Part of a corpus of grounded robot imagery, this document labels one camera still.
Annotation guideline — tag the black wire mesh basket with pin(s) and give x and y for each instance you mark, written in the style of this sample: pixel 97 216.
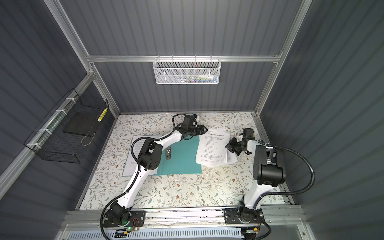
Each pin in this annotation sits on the black wire mesh basket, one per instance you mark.
pixel 67 134

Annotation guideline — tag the white perforated cable tray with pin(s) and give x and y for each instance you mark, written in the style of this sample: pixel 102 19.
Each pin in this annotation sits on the white perforated cable tray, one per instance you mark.
pixel 175 234

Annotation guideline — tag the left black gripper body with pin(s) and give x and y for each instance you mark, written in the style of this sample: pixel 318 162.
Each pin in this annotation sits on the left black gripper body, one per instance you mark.
pixel 192 130

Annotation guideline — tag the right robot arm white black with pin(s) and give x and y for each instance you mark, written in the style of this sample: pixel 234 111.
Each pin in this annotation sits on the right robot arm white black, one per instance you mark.
pixel 268 172

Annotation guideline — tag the metal folder clip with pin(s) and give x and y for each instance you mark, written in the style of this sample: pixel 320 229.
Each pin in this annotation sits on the metal folder clip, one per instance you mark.
pixel 168 153

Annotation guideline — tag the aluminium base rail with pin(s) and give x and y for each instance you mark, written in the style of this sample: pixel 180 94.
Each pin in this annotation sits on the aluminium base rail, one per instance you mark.
pixel 190 218

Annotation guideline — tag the printed paper sheet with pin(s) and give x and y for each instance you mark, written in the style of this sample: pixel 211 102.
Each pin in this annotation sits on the printed paper sheet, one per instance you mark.
pixel 212 151
pixel 131 164
pixel 231 158

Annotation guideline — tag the teal paper folder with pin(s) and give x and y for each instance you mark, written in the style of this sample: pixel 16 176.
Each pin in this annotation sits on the teal paper folder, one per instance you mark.
pixel 183 160

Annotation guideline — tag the pens in white basket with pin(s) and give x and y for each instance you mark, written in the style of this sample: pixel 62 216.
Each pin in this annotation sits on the pens in white basket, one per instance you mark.
pixel 205 78

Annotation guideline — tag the black flat pad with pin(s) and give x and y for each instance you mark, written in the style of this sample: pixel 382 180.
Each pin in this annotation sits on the black flat pad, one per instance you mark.
pixel 82 124

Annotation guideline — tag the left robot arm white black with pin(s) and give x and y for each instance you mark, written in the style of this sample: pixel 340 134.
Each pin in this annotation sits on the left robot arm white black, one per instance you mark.
pixel 147 152

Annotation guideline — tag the floral table mat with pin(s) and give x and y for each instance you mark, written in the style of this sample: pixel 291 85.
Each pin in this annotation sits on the floral table mat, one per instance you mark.
pixel 218 186

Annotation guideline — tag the yellow marker pen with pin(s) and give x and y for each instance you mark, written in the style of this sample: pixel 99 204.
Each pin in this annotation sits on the yellow marker pen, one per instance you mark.
pixel 102 115

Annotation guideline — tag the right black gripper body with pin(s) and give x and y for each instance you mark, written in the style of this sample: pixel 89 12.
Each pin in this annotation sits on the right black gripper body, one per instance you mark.
pixel 241 144

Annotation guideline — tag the white wire mesh basket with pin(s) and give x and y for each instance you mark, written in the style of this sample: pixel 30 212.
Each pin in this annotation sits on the white wire mesh basket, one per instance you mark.
pixel 167 71

